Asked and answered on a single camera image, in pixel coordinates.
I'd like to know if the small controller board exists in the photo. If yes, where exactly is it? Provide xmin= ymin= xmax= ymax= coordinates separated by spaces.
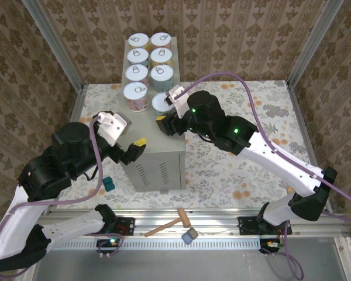
xmin=259 ymin=238 xmax=283 ymax=253
xmin=96 ymin=238 xmax=124 ymax=249

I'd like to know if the aluminium side rail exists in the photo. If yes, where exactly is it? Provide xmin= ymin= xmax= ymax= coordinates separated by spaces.
xmin=285 ymin=80 xmax=334 ymax=213
xmin=43 ymin=84 xmax=85 ymax=216

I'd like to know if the can with teal label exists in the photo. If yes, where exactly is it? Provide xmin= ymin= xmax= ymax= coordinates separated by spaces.
xmin=149 ymin=64 xmax=175 ymax=91

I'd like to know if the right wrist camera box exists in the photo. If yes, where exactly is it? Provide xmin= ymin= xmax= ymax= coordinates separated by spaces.
xmin=163 ymin=85 xmax=191 ymax=119

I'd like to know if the wooden mallet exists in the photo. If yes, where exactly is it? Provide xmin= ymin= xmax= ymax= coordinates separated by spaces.
xmin=144 ymin=208 xmax=191 ymax=238

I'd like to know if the can with blue brown label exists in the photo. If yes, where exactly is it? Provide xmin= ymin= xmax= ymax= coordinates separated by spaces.
xmin=126 ymin=47 xmax=150 ymax=67

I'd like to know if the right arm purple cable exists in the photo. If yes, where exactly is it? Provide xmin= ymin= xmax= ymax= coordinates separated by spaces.
xmin=175 ymin=73 xmax=351 ymax=280

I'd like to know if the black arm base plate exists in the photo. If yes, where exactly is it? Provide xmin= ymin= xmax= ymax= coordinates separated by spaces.
xmin=238 ymin=216 xmax=293 ymax=236
xmin=113 ymin=217 xmax=135 ymax=237

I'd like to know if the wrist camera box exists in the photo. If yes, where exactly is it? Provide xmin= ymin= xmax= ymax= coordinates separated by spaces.
xmin=163 ymin=85 xmax=191 ymax=119
xmin=90 ymin=110 xmax=133 ymax=147

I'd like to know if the aluminium corner post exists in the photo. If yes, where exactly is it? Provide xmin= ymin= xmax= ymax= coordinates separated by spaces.
xmin=20 ymin=0 xmax=86 ymax=92
xmin=286 ymin=0 xmax=345 ymax=87

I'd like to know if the white slotted cable duct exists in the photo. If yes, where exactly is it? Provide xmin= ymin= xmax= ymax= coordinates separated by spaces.
xmin=51 ymin=238 xmax=281 ymax=251

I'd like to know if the can with pink floral label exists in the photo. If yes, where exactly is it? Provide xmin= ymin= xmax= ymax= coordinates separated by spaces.
xmin=122 ymin=81 xmax=149 ymax=112

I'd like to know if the can with salmon label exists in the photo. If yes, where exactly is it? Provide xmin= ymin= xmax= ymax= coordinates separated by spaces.
xmin=150 ymin=32 xmax=173 ymax=50

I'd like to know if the aluminium front rail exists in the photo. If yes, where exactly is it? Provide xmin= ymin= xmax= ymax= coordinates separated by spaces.
xmin=29 ymin=209 xmax=351 ymax=238

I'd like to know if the floral tablecloth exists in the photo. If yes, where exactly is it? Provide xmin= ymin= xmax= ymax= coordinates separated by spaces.
xmin=60 ymin=80 xmax=325 ymax=210

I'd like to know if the can with pale blue label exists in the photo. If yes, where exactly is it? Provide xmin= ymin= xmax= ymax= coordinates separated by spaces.
xmin=151 ymin=92 xmax=176 ymax=116

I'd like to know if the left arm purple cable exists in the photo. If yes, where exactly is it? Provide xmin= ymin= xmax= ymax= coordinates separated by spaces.
xmin=0 ymin=114 xmax=126 ymax=279

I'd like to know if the teal foam block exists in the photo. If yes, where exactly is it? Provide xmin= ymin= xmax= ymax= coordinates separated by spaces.
xmin=102 ymin=176 xmax=116 ymax=193

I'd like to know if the can with yellow orange label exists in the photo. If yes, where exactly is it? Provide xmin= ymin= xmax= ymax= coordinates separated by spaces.
xmin=128 ymin=32 xmax=150 ymax=50

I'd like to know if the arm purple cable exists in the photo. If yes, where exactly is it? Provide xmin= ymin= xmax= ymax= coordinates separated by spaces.
xmin=0 ymin=114 xmax=126 ymax=279
xmin=175 ymin=73 xmax=351 ymax=280

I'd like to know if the grey metal cabinet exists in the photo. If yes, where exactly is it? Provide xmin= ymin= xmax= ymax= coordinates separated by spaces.
xmin=114 ymin=36 xmax=187 ymax=193

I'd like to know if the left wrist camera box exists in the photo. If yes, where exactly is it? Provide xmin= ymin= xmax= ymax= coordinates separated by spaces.
xmin=90 ymin=110 xmax=133 ymax=147

